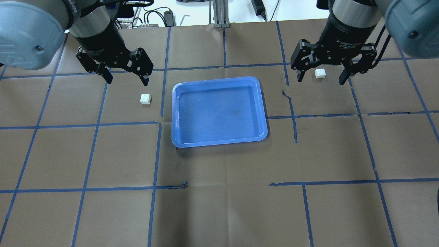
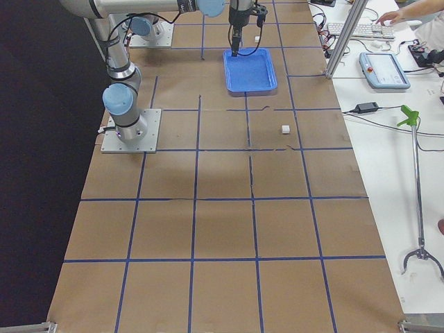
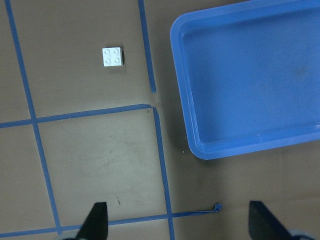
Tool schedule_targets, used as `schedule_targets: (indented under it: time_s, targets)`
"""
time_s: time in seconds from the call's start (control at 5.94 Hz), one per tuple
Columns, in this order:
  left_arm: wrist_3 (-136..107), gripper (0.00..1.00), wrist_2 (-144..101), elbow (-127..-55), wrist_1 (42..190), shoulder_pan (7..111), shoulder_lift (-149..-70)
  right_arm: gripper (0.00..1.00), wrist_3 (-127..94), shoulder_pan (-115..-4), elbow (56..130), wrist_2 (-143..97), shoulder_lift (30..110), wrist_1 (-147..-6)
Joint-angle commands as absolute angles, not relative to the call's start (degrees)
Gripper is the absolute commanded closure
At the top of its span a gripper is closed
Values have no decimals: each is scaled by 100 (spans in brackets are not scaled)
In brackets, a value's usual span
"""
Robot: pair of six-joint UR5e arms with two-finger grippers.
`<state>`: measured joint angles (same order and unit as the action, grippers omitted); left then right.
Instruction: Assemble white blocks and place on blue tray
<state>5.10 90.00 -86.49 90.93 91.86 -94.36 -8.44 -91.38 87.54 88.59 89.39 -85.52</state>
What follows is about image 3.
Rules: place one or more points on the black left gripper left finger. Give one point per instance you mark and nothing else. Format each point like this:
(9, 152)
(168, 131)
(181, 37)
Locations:
(95, 226)

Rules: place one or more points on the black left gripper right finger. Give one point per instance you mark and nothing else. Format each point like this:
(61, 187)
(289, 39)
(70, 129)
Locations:
(263, 225)

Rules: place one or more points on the white block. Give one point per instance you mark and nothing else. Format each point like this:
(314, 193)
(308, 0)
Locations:
(112, 56)

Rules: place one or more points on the blue plastic tray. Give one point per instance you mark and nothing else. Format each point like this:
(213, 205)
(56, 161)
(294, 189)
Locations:
(248, 76)

